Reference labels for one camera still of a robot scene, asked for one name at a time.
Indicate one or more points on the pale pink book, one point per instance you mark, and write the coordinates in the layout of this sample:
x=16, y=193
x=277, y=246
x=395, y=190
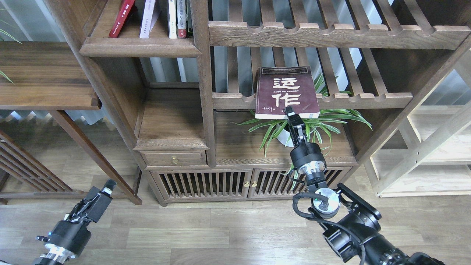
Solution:
x=151, y=13

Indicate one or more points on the white red spine book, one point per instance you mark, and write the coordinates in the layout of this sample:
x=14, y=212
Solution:
x=181, y=6

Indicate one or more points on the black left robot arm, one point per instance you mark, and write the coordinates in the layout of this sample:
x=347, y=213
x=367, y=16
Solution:
x=69, y=237

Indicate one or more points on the white thin book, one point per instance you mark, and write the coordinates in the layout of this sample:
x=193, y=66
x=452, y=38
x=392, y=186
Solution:
x=172, y=19

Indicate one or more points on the right slatted cabinet door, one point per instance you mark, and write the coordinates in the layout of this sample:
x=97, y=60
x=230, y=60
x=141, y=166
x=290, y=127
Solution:
x=271, y=184

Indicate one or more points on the white plant pot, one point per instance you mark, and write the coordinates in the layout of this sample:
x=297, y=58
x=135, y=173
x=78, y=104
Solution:
x=285, y=138

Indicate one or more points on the green plant leaves at left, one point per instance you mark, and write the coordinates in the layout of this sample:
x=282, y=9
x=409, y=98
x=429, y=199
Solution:
x=4, y=34

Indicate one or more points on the dark wooden bookshelf cabinet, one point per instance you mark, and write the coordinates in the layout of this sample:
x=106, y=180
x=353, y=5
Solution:
x=179, y=103

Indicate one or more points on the green spider plant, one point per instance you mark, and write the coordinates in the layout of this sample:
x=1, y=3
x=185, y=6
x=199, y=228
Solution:
x=324, y=122

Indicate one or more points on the dark maroon book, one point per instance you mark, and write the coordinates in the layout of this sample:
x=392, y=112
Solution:
x=281, y=87

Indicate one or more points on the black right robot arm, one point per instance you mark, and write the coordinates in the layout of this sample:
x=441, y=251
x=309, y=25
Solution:
x=351, y=225

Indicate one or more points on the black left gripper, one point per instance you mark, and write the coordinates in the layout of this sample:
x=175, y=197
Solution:
x=70, y=236

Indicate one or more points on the light wooden shelf unit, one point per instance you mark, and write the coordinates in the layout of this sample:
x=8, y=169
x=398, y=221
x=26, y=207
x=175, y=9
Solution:
x=430, y=152

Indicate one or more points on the dark green book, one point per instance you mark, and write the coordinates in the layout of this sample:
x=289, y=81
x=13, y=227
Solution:
x=190, y=32

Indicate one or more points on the dark wooden side table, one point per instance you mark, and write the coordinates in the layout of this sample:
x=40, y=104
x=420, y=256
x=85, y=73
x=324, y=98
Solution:
x=47, y=76

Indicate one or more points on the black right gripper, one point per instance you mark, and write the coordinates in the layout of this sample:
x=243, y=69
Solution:
x=306, y=157

